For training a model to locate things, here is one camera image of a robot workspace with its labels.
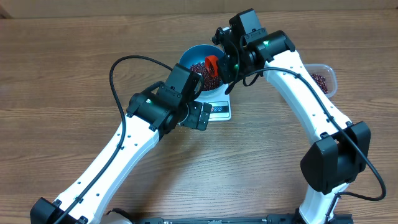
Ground clear plastic container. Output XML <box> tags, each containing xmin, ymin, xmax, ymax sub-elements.
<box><xmin>304</xmin><ymin>63</ymin><xmax>338</xmax><ymax>98</ymax></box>

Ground white digital kitchen scale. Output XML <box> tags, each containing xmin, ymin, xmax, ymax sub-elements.
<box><xmin>196</xmin><ymin>84</ymin><xmax>232</xmax><ymax>122</ymax></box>

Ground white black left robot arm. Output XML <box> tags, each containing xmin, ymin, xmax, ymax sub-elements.
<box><xmin>30</xmin><ymin>82</ymin><xmax>211</xmax><ymax>223</ymax></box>

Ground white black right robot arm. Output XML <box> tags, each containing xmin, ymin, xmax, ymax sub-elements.
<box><xmin>212</xmin><ymin>28</ymin><xmax>371</xmax><ymax>223</ymax></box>

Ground red beans in bowl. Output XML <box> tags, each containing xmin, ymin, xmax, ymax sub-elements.
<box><xmin>190</xmin><ymin>62</ymin><xmax>221</xmax><ymax>91</ymax></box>

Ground red scoop blue handle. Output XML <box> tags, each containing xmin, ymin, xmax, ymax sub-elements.
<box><xmin>205</xmin><ymin>55</ymin><xmax>218</xmax><ymax>78</ymax></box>

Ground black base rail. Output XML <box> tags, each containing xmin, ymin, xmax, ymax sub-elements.
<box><xmin>105</xmin><ymin>208</ymin><xmax>354</xmax><ymax>224</ymax></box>

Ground red adzuki beans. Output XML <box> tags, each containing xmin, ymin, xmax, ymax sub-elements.
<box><xmin>310</xmin><ymin>73</ymin><xmax>328</xmax><ymax>94</ymax></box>

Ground teal plastic bowl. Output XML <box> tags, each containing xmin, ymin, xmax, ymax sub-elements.
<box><xmin>178</xmin><ymin>44</ymin><xmax>229</xmax><ymax>93</ymax></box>

